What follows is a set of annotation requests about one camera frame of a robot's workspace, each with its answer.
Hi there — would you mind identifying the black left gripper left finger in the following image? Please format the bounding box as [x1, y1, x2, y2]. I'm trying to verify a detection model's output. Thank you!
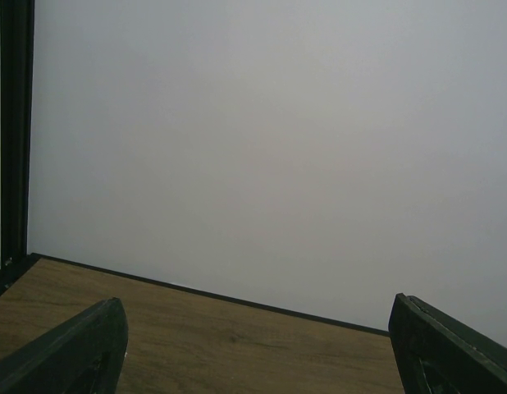
[0, 298, 127, 393]

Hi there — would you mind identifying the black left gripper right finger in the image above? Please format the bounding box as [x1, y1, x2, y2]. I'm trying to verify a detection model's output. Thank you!
[388, 293, 507, 393]

